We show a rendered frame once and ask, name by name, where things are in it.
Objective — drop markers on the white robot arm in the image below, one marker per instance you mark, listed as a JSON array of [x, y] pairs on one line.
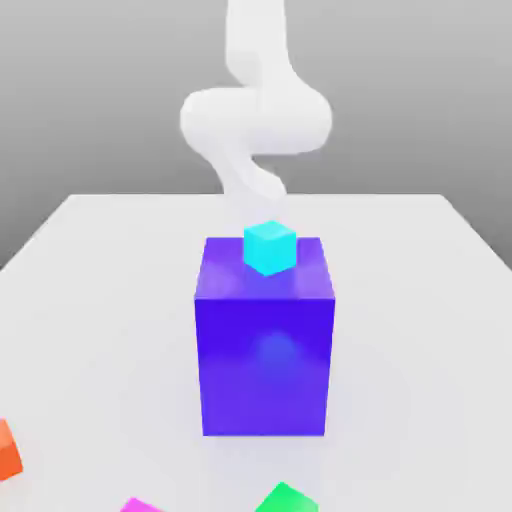
[[256, 120]]

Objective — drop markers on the small cyan cube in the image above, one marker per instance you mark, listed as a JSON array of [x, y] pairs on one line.
[[270, 248]]

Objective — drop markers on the small green cube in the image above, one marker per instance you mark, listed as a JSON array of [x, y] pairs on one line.
[[286, 500]]

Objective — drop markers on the small magenta cube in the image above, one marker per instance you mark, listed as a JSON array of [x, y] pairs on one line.
[[140, 506]]

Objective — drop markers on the small orange cube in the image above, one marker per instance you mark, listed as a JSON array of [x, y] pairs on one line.
[[8, 452]]

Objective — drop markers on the large purple box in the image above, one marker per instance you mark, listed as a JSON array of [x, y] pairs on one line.
[[264, 360]]

